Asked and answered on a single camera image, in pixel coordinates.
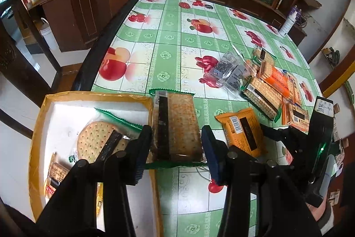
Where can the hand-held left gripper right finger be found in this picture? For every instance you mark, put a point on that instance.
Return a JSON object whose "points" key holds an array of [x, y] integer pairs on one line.
{"points": [[210, 153]]}

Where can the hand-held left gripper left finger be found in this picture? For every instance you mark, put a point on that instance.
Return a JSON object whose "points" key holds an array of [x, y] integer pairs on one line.
{"points": [[144, 149]]}

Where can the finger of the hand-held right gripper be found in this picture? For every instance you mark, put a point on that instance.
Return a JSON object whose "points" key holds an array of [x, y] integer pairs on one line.
{"points": [[280, 134]]}

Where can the orange snack packet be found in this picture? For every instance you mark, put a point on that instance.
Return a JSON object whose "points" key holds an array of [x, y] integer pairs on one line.
{"points": [[244, 131]]}

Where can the green-edged clear cracker packet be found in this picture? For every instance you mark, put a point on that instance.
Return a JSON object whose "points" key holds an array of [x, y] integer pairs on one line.
{"points": [[177, 126]]}

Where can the yellow-taped cardboard box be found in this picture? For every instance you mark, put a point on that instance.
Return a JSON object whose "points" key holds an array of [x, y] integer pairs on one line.
{"points": [[66, 117]]}

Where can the person's right forearm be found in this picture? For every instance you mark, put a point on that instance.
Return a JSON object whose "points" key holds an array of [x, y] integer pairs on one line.
{"points": [[323, 214]]}

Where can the square cracker packet green edge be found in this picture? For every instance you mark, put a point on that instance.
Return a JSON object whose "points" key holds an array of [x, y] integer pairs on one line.
{"points": [[262, 98]]}

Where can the round cracker packet green edge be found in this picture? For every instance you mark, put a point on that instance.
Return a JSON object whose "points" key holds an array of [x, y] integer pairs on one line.
{"points": [[94, 137]]}

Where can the long orange cracker packet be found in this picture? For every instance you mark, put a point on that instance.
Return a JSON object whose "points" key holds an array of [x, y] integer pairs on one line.
{"points": [[277, 80]]}

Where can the clear snack packet dark label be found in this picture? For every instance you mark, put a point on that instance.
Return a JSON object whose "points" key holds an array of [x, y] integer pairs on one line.
{"points": [[227, 71]]}

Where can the small red-label cracker packet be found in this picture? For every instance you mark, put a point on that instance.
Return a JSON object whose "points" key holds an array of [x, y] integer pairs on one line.
{"points": [[56, 173]]}

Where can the green fruit-print tablecloth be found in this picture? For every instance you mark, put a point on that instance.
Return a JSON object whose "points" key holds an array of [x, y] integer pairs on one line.
{"points": [[166, 59]]}

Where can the white spray bottle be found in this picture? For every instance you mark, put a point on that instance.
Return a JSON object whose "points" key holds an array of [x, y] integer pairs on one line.
{"points": [[286, 27]]}

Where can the purple spray can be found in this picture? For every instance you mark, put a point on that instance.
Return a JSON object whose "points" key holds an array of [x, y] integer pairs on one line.
{"points": [[295, 13]]}

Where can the brown cardboard piece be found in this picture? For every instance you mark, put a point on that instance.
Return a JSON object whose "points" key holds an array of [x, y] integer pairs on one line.
{"points": [[310, 0]]}

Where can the white bucket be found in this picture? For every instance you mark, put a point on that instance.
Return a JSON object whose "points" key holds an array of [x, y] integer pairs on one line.
{"points": [[49, 34]]}

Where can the dark wooden cabinet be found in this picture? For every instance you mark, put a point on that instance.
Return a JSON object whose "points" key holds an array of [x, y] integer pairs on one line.
{"points": [[83, 9]]}

